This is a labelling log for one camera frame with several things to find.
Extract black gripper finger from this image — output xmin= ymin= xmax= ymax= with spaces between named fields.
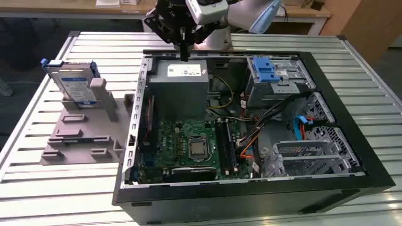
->
xmin=143 ymin=8 xmax=186 ymax=62
xmin=185 ymin=23 xmax=218 ymax=63

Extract hard disk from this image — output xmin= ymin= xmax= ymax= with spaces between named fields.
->
xmin=41 ymin=59 xmax=102 ymax=110

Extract silver disk bay cage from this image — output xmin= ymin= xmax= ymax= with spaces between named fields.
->
xmin=272 ymin=140 xmax=361 ymax=178

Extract white paper box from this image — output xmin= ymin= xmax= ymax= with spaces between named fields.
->
xmin=95 ymin=0 xmax=121 ymax=9

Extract grey power supply unit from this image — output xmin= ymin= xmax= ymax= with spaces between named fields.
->
xmin=147 ymin=58 xmax=211 ymax=121

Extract blue plastic drive latch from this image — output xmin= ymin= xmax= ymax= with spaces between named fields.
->
xmin=253 ymin=57 xmax=285 ymax=83

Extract silver optical drive cage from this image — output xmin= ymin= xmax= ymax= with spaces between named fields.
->
xmin=244 ymin=56 xmax=318 ymax=111

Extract green motherboard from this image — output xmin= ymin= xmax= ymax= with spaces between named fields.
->
xmin=137 ymin=119 xmax=253 ymax=185

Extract silver CPU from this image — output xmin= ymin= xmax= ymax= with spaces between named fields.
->
xmin=190 ymin=140 xmax=207 ymax=158

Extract grey parts rack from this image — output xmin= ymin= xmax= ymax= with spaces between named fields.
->
xmin=41 ymin=78 xmax=137 ymax=166

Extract metal CPU socket cover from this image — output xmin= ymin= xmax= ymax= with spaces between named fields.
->
xmin=187 ymin=135 xmax=211 ymax=163

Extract black office chair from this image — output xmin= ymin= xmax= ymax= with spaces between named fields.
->
xmin=0 ymin=16 xmax=61 ymax=71

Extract RAM stick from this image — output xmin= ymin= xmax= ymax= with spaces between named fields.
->
xmin=63 ymin=138 xmax=95 ymax=144

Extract black graphics card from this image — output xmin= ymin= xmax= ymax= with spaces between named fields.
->
xmin=162 ymin=165 xmax=218 ymax=182

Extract grey metal leg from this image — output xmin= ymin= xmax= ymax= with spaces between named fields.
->
xmin=0 ymin=77 xmax=14 ymax=97

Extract brown wooden cabinet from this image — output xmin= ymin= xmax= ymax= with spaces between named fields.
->
xmin=320 ymin=0 xmax=402 ymax=68

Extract black open PC case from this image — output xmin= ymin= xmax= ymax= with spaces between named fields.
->
xmin=113 ymin=48 xmax=396 ymax=226

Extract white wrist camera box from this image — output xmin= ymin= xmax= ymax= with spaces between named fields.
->
xmin=185 ymin=0 xmax=229 ymax=25

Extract yellow black power wires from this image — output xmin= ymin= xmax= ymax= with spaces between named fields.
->
xmin=206 ymin=74 xmax=236 ymax=111

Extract wooden desk white frame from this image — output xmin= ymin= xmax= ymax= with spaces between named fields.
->
xmin=0 ymin=0 xmax=334 ymax=36

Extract blue flat data wire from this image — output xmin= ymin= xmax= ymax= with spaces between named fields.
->
xmin=292 ymin=114 xmax=316 ymax=141

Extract orange data wire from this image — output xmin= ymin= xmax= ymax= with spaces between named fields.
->
xmin=300 ymin=116 xmax=316 ymax=141

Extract orange yellow red wires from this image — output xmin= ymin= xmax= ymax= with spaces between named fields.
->
xmin=240 ymin=144 xmax=256 ymax=163

